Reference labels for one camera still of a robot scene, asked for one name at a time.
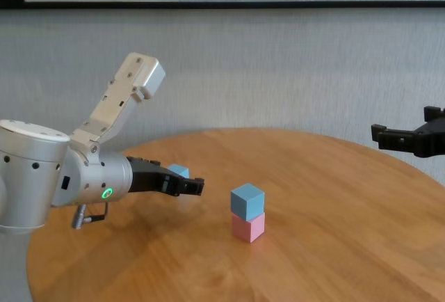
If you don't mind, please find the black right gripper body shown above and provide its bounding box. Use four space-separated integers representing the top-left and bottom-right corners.
414 115 445 159

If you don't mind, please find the pink building block cube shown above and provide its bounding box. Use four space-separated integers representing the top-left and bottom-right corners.
232 211 266 245

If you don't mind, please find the blue building block cube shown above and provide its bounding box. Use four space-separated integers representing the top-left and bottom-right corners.
168 164 191 180
230 182 266 222

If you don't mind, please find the left arm cable connector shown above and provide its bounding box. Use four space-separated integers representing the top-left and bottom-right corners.
71 203 110 230

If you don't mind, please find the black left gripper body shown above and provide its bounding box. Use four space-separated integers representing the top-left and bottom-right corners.
126 155 175 194

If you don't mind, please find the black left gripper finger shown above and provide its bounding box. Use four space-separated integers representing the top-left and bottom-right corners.
160 173 207 198

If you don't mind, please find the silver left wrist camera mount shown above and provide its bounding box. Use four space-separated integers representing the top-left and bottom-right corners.
69 52 168 159

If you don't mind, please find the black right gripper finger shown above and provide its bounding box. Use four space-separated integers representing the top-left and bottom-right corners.
423 106 445 122
371 123 419 152

